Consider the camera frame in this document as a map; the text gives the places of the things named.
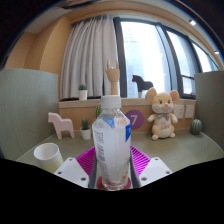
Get clear plastic water bottle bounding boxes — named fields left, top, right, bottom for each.
left=91, top=94, right=132, bottom=191

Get white wall socket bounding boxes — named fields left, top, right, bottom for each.
left=173, top=104, right=185, bottom=120
left=184, top=104, right=195, bottom=119

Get round green cactus ornament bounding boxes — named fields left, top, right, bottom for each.
left=189, top=118, right=203, bottom=136

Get round purple number sign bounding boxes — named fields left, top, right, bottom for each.
left=124, top=109, right=145, bottom=131

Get pink horse figurine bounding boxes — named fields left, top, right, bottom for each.
left=47, top=111, right=76, bottom=140

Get grey-green desk partition panel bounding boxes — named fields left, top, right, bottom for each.
left=194, top=70, right=224, bottom=151
left=0, top=68, right=60, bottom=161

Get beige mouse plush toy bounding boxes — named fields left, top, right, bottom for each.
left=144, top=87, right=181, bottom=141

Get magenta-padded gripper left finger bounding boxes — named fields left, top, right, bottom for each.
left=53, top=146, right=98, bottom=189

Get ceiling lights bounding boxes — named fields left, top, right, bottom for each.
left=188, top=19, right=220, bottom=55

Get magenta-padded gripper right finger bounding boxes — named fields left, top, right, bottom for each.
left=129, top=145, right=173, bottom=189

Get wooden hand model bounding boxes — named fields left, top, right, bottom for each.
left=105, top=58, right=121, bottom=96

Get small plant in white pot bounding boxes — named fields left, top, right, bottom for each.
left=79, top=118, right=93, bottom=140
left=77, top=83, right=89, bottom=101

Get black horse figurine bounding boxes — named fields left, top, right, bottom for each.
left=131, top=74, right=154, bottom=99

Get white paper cup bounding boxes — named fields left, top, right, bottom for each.
left=33, top=142, right=64, bottom=174

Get grey pleated curtain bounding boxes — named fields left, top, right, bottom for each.
left=59, top=14, right=120, bottom=100

